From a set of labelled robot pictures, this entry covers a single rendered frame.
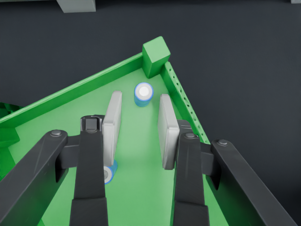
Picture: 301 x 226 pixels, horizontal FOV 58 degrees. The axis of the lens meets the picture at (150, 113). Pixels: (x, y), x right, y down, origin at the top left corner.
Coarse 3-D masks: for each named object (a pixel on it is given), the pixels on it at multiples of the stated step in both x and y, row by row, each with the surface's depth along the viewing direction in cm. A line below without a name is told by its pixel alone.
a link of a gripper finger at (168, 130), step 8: (160, 96) 22; (168, 96) 22; (160, 104) 22; (168, 104) 20; (160, 112) 22; (168, 112) 19; (160, 120) 21; (168, 120) 17; (176, 120) 18; (160, 128) 21; (168, 128) 17; (176, 128) 16; (160, 136) 20; (168, 136) 17; (176, 136) 17; (160, 144) 20; (168, 144) 17; (176, 144) 17; (168, 152) 17; (168, 160) 17; (168, 168) 17
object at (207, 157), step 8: (184, 120) 20; (184, 128) 18; (200, 144) 16; (208, 144) 16; (176, 152) 17; (208, 152) 16; (176, 160) 17; (208, 160) 16; (216, 160) 15; (208, 168) 16; (216, 168) 16; (216, 176) 16
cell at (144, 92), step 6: (138, 84) 25; (144, 84) 26; (138, 90) 25; (144, 90) 25; (150, 90) 26; (138, 96) 25; (144, 96) 25; (150, 96) 25; (138, 102) 28; (144, 102) 26
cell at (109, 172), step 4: (116, 164) 30; (104, 168) 25; (108, 168) 25; (112, 168) 26; (116, 168) 30; (104, 172) 25; (108, 172) 25; (112, 172) 25; (104, 176) 25; (108, 176) 25; (112, 176) 25; (104, 180) 25; (108, 180) 25
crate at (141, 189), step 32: (128, 64) 27; (160, 64) 27; (64, 96) 28; (96, 96) 31; (128, 96) 32; (0, 128) 27; (32, 128) 31; (64, 128) 31; (128, 128) 31; (192, 128) 29; (0, 160) 28; (128, 160) 31; (160, 160) 31; (64, 192) 31; (128, 192) 31; (160, 192) 31; (64, 224) 30; (128, 224) 31; (160, 224) 31; (224, 224) 31
